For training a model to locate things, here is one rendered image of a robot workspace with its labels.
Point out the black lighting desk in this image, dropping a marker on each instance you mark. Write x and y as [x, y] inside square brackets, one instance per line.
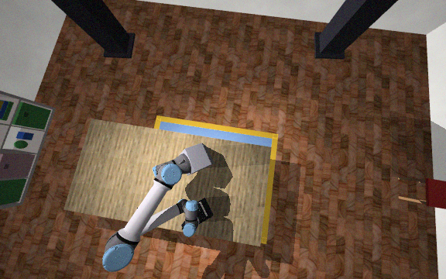
[204, 210]

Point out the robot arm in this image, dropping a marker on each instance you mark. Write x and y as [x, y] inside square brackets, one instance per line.
[119, 249]

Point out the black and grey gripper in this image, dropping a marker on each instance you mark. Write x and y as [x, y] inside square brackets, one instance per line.
[198, 218]

